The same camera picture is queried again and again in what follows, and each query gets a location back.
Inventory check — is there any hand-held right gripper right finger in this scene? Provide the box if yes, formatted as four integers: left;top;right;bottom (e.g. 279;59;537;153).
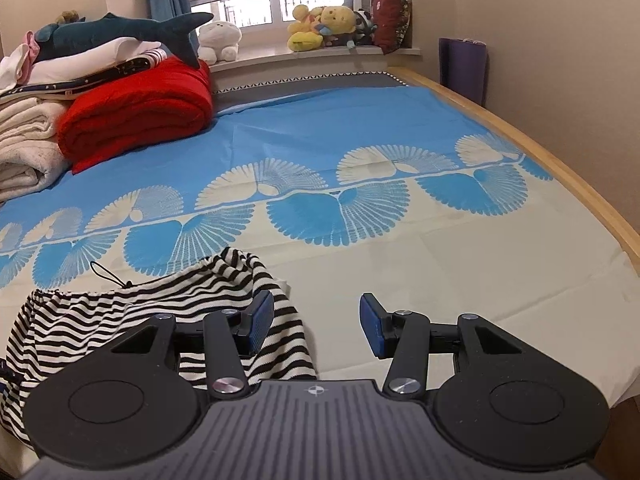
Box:
359;292;524;403

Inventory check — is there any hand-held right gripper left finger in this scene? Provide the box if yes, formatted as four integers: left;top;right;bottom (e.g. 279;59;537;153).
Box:
110;290;276;402

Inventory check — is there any black white striped hooded garment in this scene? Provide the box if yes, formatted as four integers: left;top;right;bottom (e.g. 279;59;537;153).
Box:
0;246;319;437

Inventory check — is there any blue patterned bed sheet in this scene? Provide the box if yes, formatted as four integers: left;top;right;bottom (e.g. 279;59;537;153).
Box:
0;84;640;461

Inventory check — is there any grey mattress cover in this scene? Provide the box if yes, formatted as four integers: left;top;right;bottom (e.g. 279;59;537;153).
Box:
210;71;402;114

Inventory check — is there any red folded blanket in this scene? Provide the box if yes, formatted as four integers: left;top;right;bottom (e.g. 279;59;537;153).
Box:
56;56;215;176

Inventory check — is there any white windowsill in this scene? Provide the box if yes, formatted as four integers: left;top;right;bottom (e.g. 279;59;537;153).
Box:
206;42;424;75

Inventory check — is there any cream folded blanket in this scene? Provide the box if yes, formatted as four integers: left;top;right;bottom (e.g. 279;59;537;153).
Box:
0;96;72;204

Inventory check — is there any navy star print quilt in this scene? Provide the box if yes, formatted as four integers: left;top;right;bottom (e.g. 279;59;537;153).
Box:
0;54;167;107

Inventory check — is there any yellow duck plush toy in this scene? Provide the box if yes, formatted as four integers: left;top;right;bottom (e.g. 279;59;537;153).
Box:
286;4;326;53

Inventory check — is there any black white striped plush toy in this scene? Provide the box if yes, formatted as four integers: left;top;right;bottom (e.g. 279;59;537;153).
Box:
354;9;377;47

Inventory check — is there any yellow bear plush toy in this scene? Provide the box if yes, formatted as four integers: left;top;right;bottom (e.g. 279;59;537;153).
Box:
319;5;359;47

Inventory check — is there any dark red cushion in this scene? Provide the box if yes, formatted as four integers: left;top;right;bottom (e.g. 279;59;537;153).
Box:
372;0;412;55

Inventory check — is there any white folded blanket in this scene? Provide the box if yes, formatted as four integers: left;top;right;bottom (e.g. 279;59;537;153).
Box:
27;36;169;87

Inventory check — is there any blue shark plush toy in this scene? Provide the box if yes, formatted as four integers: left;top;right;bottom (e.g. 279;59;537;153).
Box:
34;11;215;69

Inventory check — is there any pink white cloth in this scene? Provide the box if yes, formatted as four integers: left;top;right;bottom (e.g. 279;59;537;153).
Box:
0;30;42;93

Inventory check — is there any wooden bed frame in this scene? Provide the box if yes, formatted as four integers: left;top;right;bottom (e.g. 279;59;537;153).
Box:
387;66;640;275

